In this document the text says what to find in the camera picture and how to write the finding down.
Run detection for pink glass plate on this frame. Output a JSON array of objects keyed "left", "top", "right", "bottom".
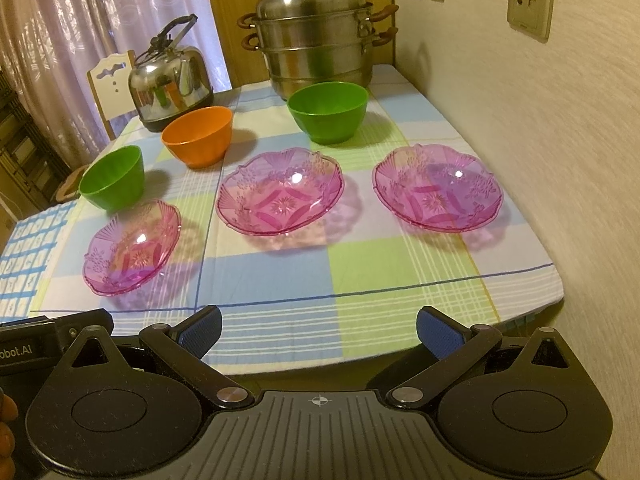
[
  {"left": 216, "top": 148, "right": 345, "bottom": 236},
  {"left": 372, "top": 144, "right": 504, "bottom": 233},
  {"left": 82, "top": 200, "right": 182, "bottom": 297}
]

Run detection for small green plastic bowl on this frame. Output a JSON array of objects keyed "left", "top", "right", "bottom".
[{"left": 79, "top": 145, "right": 145, "bottom": 212}]

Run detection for person's left hand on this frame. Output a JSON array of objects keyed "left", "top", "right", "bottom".
[{"left": 0, "top": 393, "right": 18, "bottom": 460}]

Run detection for blue white patterned cloth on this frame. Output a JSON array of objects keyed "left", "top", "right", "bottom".
[{"left": 0, "top": 200, "right": 75, "bottom": 322}]

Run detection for checkered pastel tablecloth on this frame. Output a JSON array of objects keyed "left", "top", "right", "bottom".
[{"left": 30, "top": 65, "right": 564, "bottom": 375}]

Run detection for round wooden stool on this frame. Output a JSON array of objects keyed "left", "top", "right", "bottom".
[{"left": 54, "top": 165, "right": 89, "bottom": 204}]

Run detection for orange plastic bowl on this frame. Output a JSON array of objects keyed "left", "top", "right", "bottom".
[{"left": 160, "top": 106, "right": 233, "bottom": 169}]

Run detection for dark stacked crates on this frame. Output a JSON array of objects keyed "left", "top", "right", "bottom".
[{"left": 1, "top": 74, "right": 72, "bottom": 210}]

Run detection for large green plastic bowl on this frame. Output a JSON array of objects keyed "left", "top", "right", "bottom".
[{"left": 286, "top": 81, "right": 369, "bottom": 145}]

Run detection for stainless steel kettle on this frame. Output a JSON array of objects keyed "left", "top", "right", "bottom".
[{"left": 128, "top": 14, "right": 214, "bottom": 132}]

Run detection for white wooden chair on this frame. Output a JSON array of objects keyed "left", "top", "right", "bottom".
[{"left": 87, "top": 50, "right": 136, "bottom": 141}]

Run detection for stainless steel steamer pot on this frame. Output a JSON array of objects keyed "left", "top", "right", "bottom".
[{"left": 236, "top": 0, "right": 399, "bottom": 100}]

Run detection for lilac sheer curtain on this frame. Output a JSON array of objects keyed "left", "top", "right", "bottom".
[{"left": 1, "top": 0, "right": 231, "bottom": 168}]

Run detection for beige wall socket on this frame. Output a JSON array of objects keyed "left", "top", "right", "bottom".
[{"left": 506, "top": 0, "right": 553, "bottom": 42}]

